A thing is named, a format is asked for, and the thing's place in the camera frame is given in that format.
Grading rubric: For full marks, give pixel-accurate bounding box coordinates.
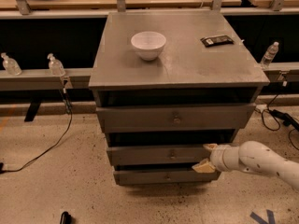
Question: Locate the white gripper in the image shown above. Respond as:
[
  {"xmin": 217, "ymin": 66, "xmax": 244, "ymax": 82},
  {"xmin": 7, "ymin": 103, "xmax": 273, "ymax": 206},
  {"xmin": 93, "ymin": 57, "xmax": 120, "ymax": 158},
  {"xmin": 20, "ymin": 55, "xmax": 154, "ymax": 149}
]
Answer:
[{"xmin": 192, "ymin": 143, "xmax": 241, "ymax": 174}]

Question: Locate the grey drawer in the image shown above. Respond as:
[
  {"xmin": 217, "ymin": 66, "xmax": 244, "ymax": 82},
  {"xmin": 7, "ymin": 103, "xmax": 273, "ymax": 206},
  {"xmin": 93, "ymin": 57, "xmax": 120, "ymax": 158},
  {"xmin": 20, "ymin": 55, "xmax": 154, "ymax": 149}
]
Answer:
[
  {"xmin": 96, "ymin": 104, "xmax": 255, "ymax": 133},
  {"xmin": 114, "ymin": 169, "xmax": 221, "ymax": 186},
  {"xmin": 107, "ymin": 144, "xmax": 211, "ymax": 166}
]

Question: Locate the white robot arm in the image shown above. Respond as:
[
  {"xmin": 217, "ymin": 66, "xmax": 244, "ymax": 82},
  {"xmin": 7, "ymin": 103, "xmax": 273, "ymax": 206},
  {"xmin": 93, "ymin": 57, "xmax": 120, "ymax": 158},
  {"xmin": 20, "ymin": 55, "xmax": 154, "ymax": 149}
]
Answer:
[{"xmin": 192, "ymin": 141, "xmax": 299, "ymax": 189}]

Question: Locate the grey drawer cabinet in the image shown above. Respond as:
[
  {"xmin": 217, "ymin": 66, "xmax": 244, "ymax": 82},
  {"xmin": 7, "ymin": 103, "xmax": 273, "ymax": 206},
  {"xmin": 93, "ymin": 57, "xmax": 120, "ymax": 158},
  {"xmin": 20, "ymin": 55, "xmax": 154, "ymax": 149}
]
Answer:
[{"xmin": 89, "ymin": 10, "xmax": 269, "ymax": 186}]

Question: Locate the grey bottom drawer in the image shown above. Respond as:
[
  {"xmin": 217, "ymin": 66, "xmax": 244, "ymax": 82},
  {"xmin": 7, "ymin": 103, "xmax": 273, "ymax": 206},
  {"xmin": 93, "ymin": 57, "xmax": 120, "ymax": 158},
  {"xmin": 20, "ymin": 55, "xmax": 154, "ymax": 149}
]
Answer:
[{"xmin": 114, "ymin": 169, "xmax": 221, "ymax": 186}]

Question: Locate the grey top drawer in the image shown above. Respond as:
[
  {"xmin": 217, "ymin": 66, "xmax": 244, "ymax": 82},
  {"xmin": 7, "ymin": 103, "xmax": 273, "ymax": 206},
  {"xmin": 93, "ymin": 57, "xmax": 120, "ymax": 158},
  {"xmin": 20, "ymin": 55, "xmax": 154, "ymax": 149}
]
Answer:
[{"xmin": 96, "ymin": 104, "xmax": 255, "ymax": 133}]

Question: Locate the clear water bottle right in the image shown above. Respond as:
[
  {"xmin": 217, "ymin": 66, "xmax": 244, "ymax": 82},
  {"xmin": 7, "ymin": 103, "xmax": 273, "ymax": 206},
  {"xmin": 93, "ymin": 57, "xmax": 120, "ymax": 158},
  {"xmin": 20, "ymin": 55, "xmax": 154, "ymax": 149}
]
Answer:
[{"xmin": 260, "ymin": 42, "xmax": 279, "ymax": 68}]

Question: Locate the white ceramic bowl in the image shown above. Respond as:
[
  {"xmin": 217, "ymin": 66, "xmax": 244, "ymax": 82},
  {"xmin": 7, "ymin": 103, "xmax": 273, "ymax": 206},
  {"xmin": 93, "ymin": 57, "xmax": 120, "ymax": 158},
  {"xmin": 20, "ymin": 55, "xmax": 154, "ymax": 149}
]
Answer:
[{"xmin": 131, "ymin": 31, "xmax": 166, "ymax": 61}]

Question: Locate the black object on floor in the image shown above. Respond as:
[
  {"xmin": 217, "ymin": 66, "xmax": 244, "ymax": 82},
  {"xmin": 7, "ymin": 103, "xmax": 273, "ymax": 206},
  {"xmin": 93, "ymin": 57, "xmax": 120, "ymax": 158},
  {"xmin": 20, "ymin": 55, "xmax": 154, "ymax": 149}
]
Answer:
[{"xmin": 60, "ymin": 212, "xmax": 72, "ymax": 224}]

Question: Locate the clear pump bottle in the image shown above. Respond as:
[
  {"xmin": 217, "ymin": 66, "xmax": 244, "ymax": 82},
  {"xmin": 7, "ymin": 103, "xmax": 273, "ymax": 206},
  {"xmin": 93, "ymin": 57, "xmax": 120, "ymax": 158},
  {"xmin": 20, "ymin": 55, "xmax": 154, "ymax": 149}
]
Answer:
[{"xmin": 48, "ymin": 53, "xmax": 65, "ymax": 77}]

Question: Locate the clear bottle far left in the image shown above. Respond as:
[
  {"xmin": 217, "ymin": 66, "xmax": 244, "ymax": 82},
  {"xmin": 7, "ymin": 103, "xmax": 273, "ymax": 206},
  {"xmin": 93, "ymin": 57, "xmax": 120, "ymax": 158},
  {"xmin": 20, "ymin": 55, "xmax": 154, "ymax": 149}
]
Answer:
[{"xmin": 1, "ymin": 52, "xmax": 21, "ymax": 76}]

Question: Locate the black cable and adapter right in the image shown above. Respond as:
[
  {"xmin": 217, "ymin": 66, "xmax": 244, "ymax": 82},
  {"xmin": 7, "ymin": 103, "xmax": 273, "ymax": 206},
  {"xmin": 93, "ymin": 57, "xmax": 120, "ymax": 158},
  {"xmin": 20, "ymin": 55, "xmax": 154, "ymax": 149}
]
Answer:
[{"xmin": 260, "ymin": 75, "xmax": 299, "ymax": 151}]

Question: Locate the grey metal rail bench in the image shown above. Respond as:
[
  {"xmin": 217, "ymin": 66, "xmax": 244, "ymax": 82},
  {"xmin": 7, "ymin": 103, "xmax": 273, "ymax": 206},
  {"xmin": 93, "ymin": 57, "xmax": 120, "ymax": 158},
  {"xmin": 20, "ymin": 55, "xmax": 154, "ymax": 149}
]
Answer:
[{"xmin": 0, "ymin": 57, "xmax": 291, "ymax": 108}]

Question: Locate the black floor cable left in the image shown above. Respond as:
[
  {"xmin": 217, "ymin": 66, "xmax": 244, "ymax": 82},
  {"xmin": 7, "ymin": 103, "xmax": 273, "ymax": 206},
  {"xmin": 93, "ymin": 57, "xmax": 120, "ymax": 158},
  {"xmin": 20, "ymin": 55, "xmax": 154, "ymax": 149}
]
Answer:
[{"xmin": 0, "ymin": 77, "xmax": 74, "ymax": 175}]

